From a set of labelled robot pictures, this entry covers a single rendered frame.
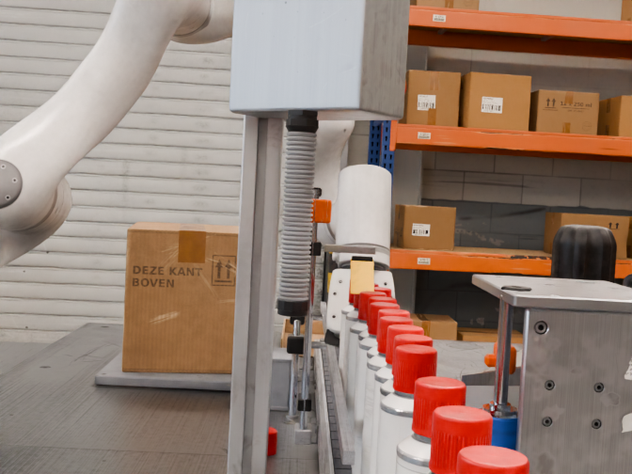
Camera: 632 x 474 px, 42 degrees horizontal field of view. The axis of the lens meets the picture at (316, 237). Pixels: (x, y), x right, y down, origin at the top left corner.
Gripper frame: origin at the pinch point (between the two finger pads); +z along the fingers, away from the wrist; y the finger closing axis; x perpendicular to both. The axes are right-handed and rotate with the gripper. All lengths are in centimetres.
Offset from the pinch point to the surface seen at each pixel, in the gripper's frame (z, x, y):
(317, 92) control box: -22, -46, -9
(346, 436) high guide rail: 11.7, -37.6, -4.0
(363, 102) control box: -20, -48, -4
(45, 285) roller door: -99, 391, -168
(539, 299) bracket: 5, -71, 6
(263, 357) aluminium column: 2.5, -26.2, -13.1
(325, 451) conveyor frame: 12.2, -14.4, -5.0
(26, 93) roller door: -210, 350, -184
